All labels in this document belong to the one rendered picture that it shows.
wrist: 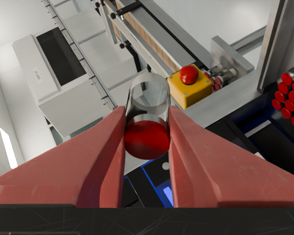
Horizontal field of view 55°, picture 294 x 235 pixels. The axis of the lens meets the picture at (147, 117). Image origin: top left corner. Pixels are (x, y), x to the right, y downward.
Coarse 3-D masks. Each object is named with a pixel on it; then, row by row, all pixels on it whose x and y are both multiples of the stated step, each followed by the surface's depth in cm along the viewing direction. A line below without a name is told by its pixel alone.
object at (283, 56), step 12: (288, 0) 37; (288, 12) 39; (288, 24) 42; (276, 36) 43; (288, 36) 44; (276, 48) 45; (288, 48) 46; (276, 60) 48; (288, 60) 48; (264, 72) 50; (276, 72) 51; (264, 84) 52
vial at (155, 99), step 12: (132, 84) 15; (144, 84) 14; (156, 84) 14; (168, 84) 15; (132, 96) 14; (144, 96) 13; (156, 96) 13; (168, 96) 14; (132, 108) 13; (144, 108) 12; (156, 108) 12; (132, 120) 12; (156, 120) 12
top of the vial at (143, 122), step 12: (144, 120) 12; (132, 132) 12; (144, 132) 12; (156, 132) 12; (168, 132) 12; (132, 144) 12; (144, 144) 12; (156, 144) 12; (168, 144) 12; (144, 156) 12; (156, 156) 12
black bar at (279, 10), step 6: (282, 0) 40; (282, 6) 41; (276, 18) 43; (276, 24) 43; (270, 36) 46; (270, 42) 47; (270, 48) 47; (264, 60) 50; (264, 66) 51; (258, 84) 56; (270, 84) 55; (258, 90) 57; (264, 90) 55
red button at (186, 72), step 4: (184, 68) 59; (188, 68) 59; (192, 68) 58; (196, 68) 59; (180, 72) 59; (184, 72) 58; (188, 72) 58; (192, 72) 58; (196, 72) 58; (180, 76) 59; (184, 76) 58; (188, 76) 58; (192, 76) 58; (196, 76) 58; (184, 80) 58; (188, 80) 58; (192, 80) 58; (196, 80) 59
